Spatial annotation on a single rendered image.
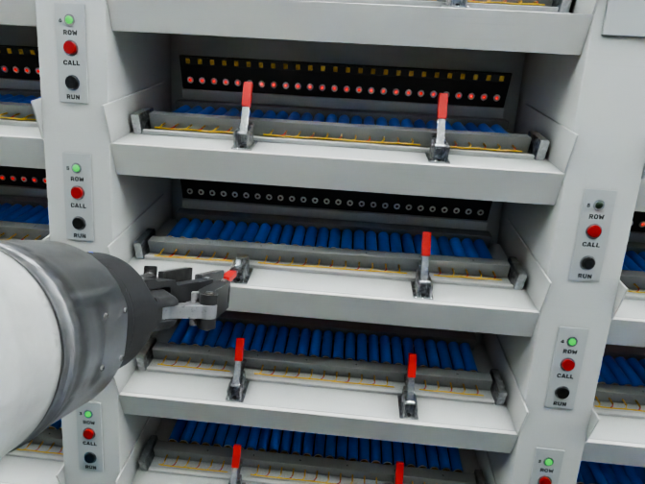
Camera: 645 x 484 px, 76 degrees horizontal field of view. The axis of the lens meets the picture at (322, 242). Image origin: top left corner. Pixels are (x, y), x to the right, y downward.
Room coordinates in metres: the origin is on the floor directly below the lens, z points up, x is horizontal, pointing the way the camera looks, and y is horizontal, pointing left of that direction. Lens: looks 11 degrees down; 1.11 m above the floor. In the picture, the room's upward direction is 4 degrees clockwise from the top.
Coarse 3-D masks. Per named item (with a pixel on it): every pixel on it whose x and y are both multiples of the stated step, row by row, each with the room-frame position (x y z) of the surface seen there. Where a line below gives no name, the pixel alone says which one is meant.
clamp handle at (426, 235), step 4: (424, 232) 0.58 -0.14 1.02; (428, 232) 0.58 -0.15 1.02; (424, 236) 0.58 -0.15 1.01; (428, 236) 0.58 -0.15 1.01; (424, 240) 0.58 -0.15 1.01; (428, 240) 0.58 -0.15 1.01; (424, 244) 0.58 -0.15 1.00; (428, 244) 0.58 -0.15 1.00; (424, 248) 0.58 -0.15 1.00; (428, 248) 0.58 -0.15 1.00; (424, 252) 0.58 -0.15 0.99; (428, 252) 0.58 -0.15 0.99; (424, 256) 0.58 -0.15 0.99; (428, 256) 0.58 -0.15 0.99; (424, 260) 0.58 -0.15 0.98; (428, 260) 0.57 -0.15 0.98; (424, 264) 0.57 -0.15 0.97; (428, 264) 0.57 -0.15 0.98; (424, 268) 0.57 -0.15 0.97; (420, 272) 0.57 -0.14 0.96; (424, 272) 0.57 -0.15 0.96; (420, 276) 0.57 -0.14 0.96; (424, 276) 0.57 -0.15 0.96; (424, 280) 0.57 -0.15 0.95
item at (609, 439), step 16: (608, 352) 0.68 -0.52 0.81; (624, 352) 0.68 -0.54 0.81; (640, 352) 0.69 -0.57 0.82; (608, 368) 0.65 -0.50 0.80; (624, 368) 0.66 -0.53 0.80; (640, 368) 0.66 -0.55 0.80; (608, 384) 0.61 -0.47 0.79; (624, 384) 0.62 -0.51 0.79; (640, 384) 0.62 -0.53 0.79; (608, 400) 0.60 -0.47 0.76; (624, 400) 0.60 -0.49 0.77; (640, 400) 0.60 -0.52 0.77; (592, 416) 0.53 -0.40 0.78; (608, 416) 0.58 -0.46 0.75; (624, 416) 0.58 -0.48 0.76; (640, 416) 0.58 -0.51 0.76; (592, 432) 0.55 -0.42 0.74; (608, 432) 0.55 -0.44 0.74; (624, 432) 0.56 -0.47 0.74; (640, 432) 0.56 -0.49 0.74; (592, 448) 0.54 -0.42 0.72; (608, 448) 0.54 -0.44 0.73; (624, 448) 0.54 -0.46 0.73; (640, 448) 0.53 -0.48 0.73; (624, 464) 0.55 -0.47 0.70; (640, 464) 0.54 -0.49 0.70
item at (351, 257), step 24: (168, 240) 0.63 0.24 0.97; (192, 240) 0.64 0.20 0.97; (216, 240) 0.64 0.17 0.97; (288, 264) 0.61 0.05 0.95; (336, 264) 0.63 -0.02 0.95; (360, 264) 0.62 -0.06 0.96; (384, 264) 0.62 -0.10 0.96; (408, 264) 0.62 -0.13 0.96; (432, 264) 0.62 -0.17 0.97; (456, 264) 0.62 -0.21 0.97; (480, 264) 0.61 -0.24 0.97; (504, 264) 0.61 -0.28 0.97
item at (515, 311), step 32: (160, 224) 0.72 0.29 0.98; (416, 224) 0.72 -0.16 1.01; (448, 224) 0.72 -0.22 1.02; (480, 224) 0.71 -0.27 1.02; (128, 256) 0.61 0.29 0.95; (192, 256) 0.64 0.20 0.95; (512, 256) 0.63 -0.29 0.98; (256, 288) 0.56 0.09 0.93; (288, 288) 0.57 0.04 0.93; (320, 288) 0.57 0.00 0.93; (352, 288) 0.58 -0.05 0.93; (384, 288) 0.58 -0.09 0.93; (448, 288) 0.59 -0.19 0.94; (480, 288) 0.59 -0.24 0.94; (544, 288) 0.54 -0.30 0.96; (352, 320) 0.57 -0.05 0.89; (384, 320) 0.57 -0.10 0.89; (416, 320) 0.56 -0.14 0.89; (448, 320) 0.56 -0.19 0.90; (480, 320) 0.55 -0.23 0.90; (512, 320) 0.55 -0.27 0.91
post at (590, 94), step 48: (624, 48) 0.54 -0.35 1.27; (528, 96) 0.70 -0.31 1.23; (576, 96) 0.55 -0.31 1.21; (624, 96) 0.54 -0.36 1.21; (576, 144) 0.54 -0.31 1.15; (624, 144) 0.54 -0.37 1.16; (576, 192) 0.54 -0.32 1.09; (624, 192) 0.54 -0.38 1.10; (528, 240) 0.62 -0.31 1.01; (624, 240) 0.54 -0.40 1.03; (576, 288) 0.54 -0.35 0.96; (528, 384) 0.54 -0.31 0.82; (528, 432) 0.54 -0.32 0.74; (576, 432) 0.54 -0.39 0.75; (528, 480) 0.54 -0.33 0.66; (576, 480) 0.54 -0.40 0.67
